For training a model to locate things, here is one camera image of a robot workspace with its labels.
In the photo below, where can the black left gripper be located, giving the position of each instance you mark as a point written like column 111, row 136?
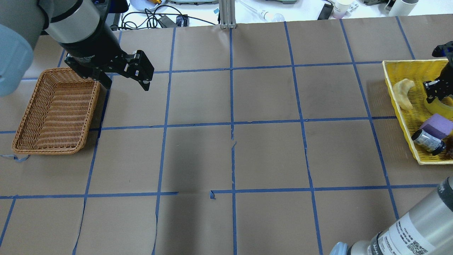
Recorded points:
column 92, row 49

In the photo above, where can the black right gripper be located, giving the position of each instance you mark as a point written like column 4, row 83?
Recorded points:
column 439, row 89

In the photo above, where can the yellow tape roll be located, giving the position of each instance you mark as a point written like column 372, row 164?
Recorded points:
column 442, row 107

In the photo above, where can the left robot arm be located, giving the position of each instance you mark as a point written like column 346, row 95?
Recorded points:
column 76, row 25

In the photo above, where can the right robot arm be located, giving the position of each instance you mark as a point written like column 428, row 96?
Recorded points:
column 425, row 229

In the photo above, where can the purple foam block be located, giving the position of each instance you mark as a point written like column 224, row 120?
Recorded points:
column 437, row 126

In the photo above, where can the beige curved bread piece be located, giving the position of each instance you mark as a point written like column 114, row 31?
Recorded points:
column 401, row 90

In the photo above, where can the black labelled bottle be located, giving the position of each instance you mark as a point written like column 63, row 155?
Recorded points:
column 428, row 142

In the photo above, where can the black power adapter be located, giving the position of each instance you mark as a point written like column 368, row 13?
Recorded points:
column 166, row 22

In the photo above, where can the white bowl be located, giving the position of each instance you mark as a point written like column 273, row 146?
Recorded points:
column 141, row 5

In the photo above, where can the brown wicker basket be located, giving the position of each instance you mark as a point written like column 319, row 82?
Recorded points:
column 59, row 114

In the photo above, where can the white cylinder tube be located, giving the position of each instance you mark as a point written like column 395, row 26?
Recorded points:
column 400, row 7

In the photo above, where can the white paper cup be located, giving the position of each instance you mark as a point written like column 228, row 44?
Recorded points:
column 340, row 8

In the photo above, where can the black phone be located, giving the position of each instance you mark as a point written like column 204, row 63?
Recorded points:
column 326, row 12

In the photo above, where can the white light bulb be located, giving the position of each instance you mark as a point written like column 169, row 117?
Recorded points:
column 270, row 16

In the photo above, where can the aluminium frame post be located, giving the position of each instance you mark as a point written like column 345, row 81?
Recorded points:
column 227, row 13

